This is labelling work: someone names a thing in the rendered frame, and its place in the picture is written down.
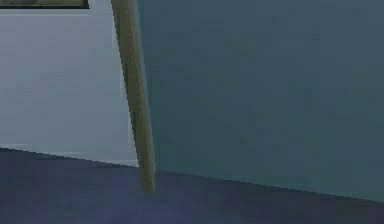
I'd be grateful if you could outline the black framed wall picture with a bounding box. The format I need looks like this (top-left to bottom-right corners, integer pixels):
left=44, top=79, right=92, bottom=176
left=0, top=0, right=90, bottom=10

